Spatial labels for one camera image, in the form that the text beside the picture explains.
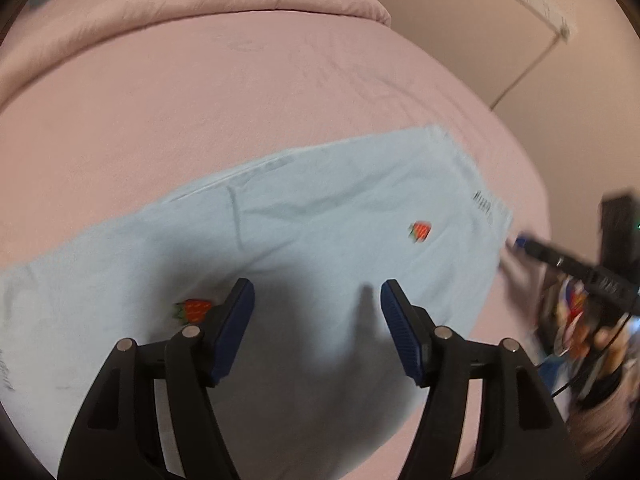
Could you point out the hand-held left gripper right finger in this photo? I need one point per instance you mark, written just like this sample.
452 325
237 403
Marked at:
400 330

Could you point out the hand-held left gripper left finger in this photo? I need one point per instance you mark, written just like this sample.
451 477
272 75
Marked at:
232 325

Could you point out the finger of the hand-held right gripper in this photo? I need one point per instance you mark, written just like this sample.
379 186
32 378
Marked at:
550 257

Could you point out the light blue strawberry pants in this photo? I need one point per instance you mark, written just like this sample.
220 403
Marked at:
310 240

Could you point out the person's right hand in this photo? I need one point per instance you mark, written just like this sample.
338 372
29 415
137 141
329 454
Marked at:
600 337

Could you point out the pink duvet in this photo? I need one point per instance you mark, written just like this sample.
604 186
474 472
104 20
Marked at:
175 5

